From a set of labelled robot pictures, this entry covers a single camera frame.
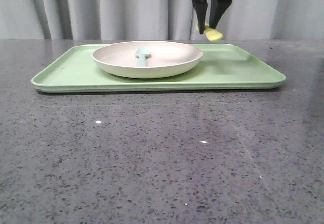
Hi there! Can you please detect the yellow plastic fork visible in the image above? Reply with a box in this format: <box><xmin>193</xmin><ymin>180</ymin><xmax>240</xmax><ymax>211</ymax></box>
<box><xmin>203</xmin><ymin>23</ymin><xmax>224</xmax><ymax>42</ymax></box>

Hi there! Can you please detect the beige round plastic plate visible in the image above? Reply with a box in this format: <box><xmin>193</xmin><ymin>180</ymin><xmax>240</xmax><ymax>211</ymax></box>
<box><xmin>93</xmin><ymin>41</ymin><xmax>203</xmax><ymax>79</ymax></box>

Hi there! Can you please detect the light green plastic tray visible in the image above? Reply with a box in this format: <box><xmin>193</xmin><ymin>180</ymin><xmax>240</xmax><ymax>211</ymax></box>
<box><xmin>31</xmin><ymin>44</ymin><xmax>286</xmax><ymax>93</ymax></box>

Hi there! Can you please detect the light blue plastic spoon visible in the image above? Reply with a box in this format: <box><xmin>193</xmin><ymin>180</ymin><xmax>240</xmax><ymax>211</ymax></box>
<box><xmin>136</xmin><ymin>48</ymin><xmax>151</xmax><ymax>67</ymax></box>

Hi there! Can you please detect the grey pleated curtain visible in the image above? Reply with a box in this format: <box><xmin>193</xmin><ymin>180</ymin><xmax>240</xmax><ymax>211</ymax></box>
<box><xmin>1</xmin><ymin>0</ymin><xmax>323</xmax><ymax>40</ymax></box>

